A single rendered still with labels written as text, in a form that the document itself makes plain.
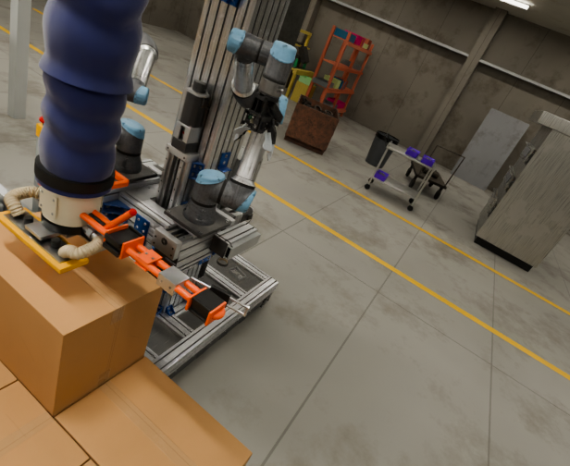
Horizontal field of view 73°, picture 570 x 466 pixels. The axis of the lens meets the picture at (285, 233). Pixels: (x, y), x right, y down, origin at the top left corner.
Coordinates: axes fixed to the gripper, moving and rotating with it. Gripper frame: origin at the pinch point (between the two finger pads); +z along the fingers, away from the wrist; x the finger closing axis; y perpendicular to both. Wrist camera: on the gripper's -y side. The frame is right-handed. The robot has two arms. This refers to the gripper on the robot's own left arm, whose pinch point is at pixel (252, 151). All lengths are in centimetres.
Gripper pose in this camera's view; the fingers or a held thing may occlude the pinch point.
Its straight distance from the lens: 136.4
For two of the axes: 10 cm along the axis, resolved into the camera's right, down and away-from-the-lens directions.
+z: -3.6, 8.1, 4.6
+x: 8.1, 5.2, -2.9
